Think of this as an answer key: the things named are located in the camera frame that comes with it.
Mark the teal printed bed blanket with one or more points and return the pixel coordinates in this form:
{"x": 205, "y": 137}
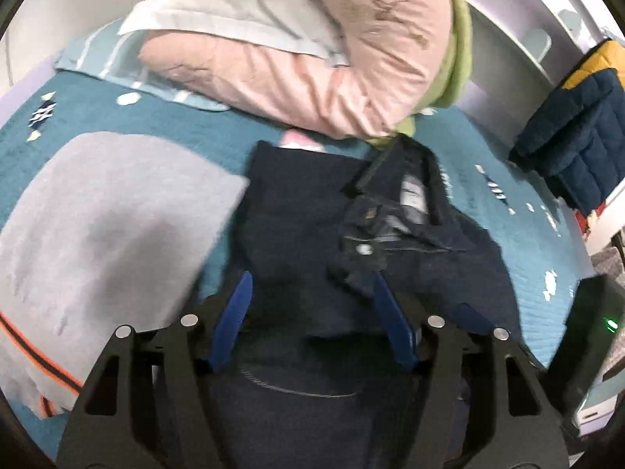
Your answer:
{"x": 195, "y": 127}

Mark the white wardrobe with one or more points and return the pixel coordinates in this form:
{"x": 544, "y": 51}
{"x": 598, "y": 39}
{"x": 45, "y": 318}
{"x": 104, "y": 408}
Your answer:
{"x": 517, "y": 58}

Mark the pink quilt with green lining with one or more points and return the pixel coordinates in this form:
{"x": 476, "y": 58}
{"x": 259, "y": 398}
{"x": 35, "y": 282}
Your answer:
{"x": 293, "y": 73}

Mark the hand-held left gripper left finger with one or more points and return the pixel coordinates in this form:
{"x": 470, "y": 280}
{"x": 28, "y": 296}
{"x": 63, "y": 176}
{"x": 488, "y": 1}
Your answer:
{"x": 235, "y": 310}

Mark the white pillow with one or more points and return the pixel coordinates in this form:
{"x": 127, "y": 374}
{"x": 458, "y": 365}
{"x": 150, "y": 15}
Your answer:
{"x": 229, "y": 5}

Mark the dark blue jeans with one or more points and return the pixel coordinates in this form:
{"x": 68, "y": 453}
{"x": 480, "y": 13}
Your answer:
{"x": 293, "y": 215}

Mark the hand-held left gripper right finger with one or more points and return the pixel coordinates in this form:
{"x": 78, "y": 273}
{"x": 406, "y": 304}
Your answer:
{"x": 394, "y": 320}

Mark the grey sweater with orange stripe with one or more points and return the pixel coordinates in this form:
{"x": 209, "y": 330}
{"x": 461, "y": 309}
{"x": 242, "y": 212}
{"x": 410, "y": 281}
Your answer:
{"x": 107, "y": 224}

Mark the light blue striped pillow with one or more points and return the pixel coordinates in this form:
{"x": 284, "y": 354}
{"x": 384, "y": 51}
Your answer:
{"x": 107, "y": 53}

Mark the small pink cloth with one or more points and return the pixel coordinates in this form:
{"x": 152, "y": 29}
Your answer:
{"x": 300, "y": 139}

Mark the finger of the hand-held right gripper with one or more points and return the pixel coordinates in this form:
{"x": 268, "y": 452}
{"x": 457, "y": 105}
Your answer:
{"x": 471, "y": 316}

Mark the navy and yellow quilted jacket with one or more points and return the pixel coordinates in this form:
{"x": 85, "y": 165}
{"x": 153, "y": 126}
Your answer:
{"x": 576, "y": 132}

